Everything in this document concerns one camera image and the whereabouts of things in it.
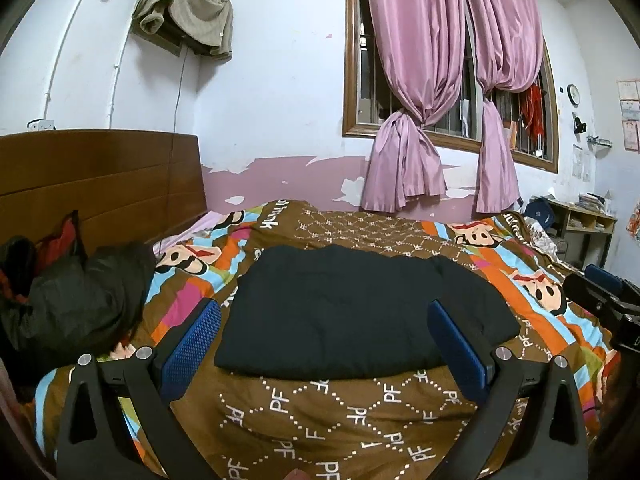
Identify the black jacket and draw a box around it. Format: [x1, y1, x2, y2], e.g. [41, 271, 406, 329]
[0, 237, 158, 361]

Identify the white wall conduit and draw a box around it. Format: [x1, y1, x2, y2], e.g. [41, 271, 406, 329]
[107, 27, 132, 132]

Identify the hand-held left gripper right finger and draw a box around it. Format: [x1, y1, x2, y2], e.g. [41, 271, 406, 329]
[426, 299, 590, 480]

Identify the wooden headboard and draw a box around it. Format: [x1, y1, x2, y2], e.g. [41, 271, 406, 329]
[0, 130, 208, 261]

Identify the thin wall cable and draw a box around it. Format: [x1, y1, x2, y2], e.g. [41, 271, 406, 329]
[170, 42, 190, 136]

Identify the grey-green towel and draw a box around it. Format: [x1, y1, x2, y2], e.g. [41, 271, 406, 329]
[131, 0, 234, 61]

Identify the grey air conditioner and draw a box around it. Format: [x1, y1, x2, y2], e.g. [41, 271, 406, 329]
[131, 19, 202, 58]

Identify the wooden framed window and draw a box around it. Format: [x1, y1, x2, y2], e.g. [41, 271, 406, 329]
[342, 0, 560, 175]

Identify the red hanging cloth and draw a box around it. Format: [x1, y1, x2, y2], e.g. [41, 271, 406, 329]
[518, 82, 547, 147]

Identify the stack of books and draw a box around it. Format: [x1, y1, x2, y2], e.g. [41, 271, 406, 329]
[578, 192, 609, 212]

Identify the blue cap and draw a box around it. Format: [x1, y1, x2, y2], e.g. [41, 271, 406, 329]
[524, 198, 555, 229]

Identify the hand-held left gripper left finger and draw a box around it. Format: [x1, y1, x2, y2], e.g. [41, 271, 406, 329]
[56, 297, 222, 480]

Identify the printed brown blanket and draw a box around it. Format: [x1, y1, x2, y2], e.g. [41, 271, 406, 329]
[32, 199, 621, 480]

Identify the floral cloth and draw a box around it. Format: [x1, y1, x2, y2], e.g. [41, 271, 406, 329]
[529, 222, 565, 257]

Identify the large black garment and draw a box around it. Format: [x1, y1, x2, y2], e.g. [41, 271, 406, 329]
[214, 244, 522, 381]

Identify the wooden desk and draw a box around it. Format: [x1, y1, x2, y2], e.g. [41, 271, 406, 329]
[530, 194, 619, 272]

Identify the pink curtain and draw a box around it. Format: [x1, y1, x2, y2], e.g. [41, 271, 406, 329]
[360, 0, 468, 213]
[460, 0, 545, 214]

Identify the pink bed sheet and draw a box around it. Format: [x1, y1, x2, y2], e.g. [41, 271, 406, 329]
[152, 210, 223, 256]

